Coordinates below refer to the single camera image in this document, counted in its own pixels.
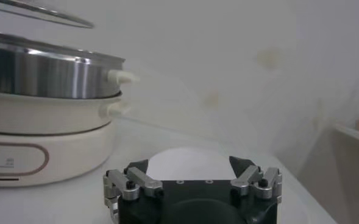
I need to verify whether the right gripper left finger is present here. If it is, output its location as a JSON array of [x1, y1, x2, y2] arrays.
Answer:
[[102, 159, 164, 201]]

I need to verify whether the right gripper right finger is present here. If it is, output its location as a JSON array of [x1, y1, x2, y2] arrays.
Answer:
[[229, 155, 283, 201]]

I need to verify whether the round glass lid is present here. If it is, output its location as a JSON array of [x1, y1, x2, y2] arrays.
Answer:
[[0, 0, 94, 29]]

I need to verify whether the stainless steel steamer basket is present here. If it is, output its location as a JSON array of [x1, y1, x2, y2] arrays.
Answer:
[[0, 29, 139, 100]]

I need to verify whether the white round plate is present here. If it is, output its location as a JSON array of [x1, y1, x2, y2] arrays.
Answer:
[[145, 147, 238, 181]]

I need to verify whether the cream electric cooker base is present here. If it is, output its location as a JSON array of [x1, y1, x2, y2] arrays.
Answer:
[[0, 91, 131, 187]]

